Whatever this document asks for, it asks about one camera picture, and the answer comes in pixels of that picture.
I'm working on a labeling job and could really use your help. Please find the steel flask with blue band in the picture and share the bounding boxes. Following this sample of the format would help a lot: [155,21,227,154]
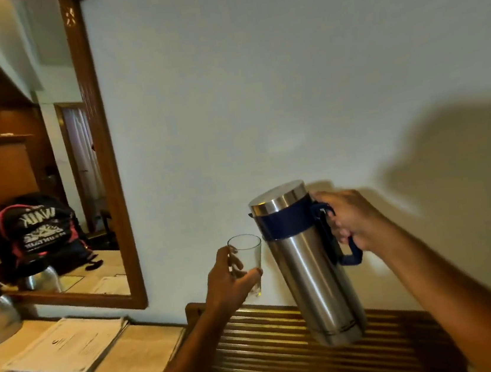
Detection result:
[246,173,375,356]

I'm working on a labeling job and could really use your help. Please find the white paper booklet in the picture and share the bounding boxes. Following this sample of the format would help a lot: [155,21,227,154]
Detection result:
[0,310,135,372]

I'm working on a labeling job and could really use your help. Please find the clear drinking glass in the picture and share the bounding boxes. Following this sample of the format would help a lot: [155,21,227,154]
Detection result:
[226,232,269,302]

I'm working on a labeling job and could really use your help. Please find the person's right forearm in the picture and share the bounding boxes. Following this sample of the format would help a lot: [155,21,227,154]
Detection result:
[359,207,491,372]

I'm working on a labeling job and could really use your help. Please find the person's left forearm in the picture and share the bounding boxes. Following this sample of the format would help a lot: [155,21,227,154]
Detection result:
[121,301,251,372]

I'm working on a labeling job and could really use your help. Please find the wooden slatted luggage rack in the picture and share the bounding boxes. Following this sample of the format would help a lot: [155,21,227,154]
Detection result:
[183,270,471,372]

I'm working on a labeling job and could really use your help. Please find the wooden framed wall mirror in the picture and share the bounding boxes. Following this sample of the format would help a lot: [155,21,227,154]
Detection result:
[0,0,149,328]

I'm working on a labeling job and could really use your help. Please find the person's left hand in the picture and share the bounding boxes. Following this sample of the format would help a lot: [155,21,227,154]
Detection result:
[199,242,269,319]

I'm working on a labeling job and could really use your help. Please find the person's right hand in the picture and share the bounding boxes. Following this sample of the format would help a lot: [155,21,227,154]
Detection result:
[310,183,391,259]

